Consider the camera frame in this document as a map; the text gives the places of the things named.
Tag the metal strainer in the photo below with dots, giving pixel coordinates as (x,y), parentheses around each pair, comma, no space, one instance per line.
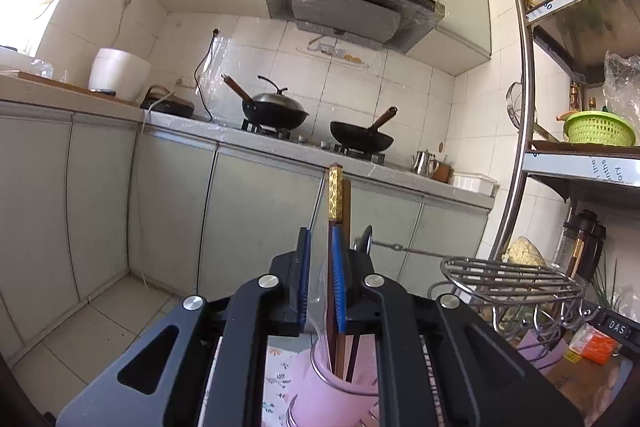
(517,102)

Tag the white rice cooker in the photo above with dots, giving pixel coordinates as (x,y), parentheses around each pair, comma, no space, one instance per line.
(117,74)

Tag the pink utensil holder cup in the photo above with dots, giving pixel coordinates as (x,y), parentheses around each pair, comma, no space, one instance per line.
(320,397)

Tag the brown pot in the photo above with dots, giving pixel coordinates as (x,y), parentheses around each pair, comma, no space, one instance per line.
(444,173)

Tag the metal kettle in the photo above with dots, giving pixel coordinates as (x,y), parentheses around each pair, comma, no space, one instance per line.
(424,164)

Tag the clear plastic bag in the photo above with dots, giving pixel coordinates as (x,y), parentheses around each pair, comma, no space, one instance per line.
(622,77)

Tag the gas stove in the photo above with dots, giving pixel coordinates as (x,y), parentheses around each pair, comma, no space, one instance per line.
(300,138)

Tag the open black wok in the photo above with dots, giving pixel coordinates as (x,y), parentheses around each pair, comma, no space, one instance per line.
(360,138)

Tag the bag of pale food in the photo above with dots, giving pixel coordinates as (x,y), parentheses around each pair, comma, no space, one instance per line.
(525,252)

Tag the kitchen base cabinet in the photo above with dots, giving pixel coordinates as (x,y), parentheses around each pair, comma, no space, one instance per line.
(100,182)

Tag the metal shelf rack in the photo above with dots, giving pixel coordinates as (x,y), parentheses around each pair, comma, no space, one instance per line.
(575,167)

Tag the wall sticker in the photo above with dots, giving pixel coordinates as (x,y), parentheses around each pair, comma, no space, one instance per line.
(340,53)

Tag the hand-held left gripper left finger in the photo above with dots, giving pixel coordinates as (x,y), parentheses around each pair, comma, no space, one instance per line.
(303,287)

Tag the orange packet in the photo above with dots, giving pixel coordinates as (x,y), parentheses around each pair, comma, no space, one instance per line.
(595,344)

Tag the brown chopstick with gold end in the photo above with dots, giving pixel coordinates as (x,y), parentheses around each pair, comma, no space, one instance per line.
(336,192)

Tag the green plastic basket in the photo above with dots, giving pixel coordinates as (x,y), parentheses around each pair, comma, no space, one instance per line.
(597,129)

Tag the white rectangular container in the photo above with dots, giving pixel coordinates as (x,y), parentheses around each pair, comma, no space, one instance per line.
(475,184)

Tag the bear and flower printed tablecloth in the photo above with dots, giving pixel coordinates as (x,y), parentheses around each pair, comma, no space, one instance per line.
(277,382)

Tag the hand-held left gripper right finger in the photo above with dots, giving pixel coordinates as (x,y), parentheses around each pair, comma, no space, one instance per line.
(339,287)

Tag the range hood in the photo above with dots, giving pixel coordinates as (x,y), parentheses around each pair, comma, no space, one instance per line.
(350,7)

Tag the wooden board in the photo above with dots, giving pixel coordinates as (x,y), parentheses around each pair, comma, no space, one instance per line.
(60,84)

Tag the black wok with lid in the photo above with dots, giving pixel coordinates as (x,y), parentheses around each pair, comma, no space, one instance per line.
(275,119)

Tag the cardboard box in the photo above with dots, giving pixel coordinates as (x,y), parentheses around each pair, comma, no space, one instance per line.
(585,387)

